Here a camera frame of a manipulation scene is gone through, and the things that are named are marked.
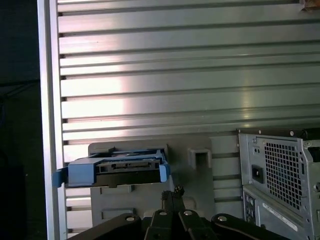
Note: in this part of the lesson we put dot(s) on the black open PC case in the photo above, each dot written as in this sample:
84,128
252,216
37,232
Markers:
252,225

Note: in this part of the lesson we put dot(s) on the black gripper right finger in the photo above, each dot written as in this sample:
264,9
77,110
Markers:
197,227

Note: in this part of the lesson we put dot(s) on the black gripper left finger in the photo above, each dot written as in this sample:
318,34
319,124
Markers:
155,225

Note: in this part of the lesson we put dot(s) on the hard disk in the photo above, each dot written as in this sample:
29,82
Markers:
82,172

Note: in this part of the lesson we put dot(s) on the grey parts rack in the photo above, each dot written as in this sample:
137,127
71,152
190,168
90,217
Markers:
190,180

